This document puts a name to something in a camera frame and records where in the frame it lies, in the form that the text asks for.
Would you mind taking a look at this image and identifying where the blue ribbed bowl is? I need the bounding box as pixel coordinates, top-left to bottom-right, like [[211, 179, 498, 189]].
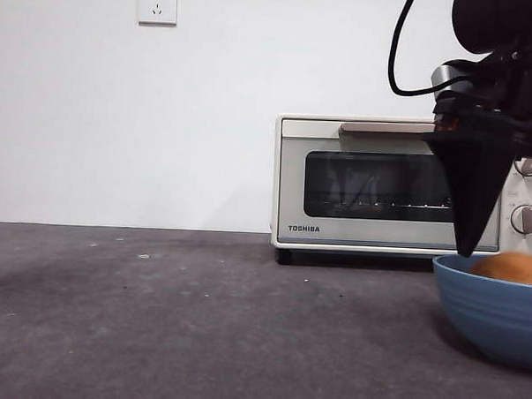
[[427, 252, 532, 369]]

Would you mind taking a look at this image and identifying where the brown potato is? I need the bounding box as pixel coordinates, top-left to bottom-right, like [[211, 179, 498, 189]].
[[468, 249, 532, 286]]

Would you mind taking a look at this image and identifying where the glass oven door beige handle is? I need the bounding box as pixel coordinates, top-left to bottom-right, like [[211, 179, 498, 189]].
[[275, 116, 505, 255]]

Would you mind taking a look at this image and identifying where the white Toshiba toaster oven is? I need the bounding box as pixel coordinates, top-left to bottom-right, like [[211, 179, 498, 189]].
[[269, 110, 532, 276]]

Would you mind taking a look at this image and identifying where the metal wire oven rack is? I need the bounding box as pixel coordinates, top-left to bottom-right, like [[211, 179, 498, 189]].
[[320, 197, 453, 212]]

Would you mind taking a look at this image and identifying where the white wall socket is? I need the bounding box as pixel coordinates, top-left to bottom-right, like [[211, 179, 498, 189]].
[[137, 0, 179, 27]]

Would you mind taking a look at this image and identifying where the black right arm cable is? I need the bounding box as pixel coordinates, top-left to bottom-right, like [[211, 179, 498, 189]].
[[386, 0, 444, 98]]

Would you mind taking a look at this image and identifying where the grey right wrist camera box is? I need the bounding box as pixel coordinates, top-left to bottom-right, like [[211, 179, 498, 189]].
[[430, 57, 477, 103]]

